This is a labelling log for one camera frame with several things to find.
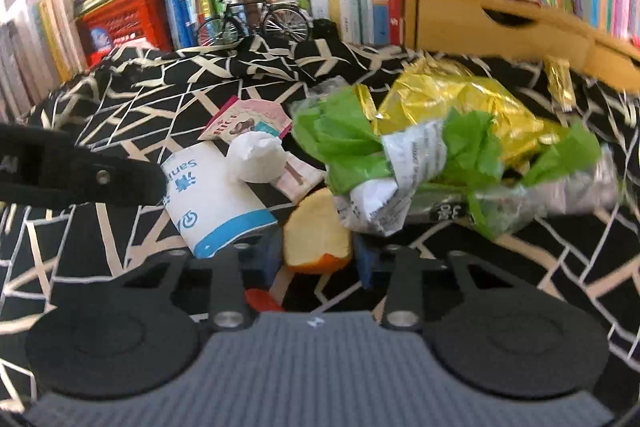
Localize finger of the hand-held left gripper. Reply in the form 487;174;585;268
0;123;167;210

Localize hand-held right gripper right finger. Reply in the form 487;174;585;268
352;234;501;331

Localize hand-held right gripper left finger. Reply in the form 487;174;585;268
117;227;285;332

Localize orange peel piece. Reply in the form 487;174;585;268
282;188;353;275

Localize white blue sanitary packet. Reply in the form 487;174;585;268
162;141;278;260

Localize small red plastic piece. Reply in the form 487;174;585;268
245;288;286;313

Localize pink printed wrapper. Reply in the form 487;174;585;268
272;154;326;200

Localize crumpled white printed wrapper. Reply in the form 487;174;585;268
334;121;448;237

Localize black patterned blanket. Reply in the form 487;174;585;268
0;42;640;408

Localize crumpled white tissue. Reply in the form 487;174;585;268
227;130;290;184

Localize green plastic bag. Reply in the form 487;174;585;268
292;86;603;240

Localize pink snack packet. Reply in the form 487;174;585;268
197;97;293;142

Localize row of pale books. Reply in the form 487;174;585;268
0;0;88;122

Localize red plastic crate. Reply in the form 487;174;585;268
75;0;173;68

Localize gold foil bag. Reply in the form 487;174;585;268
377;57;563;170

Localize wooden drawer organizer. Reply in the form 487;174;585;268
404;0;640;95

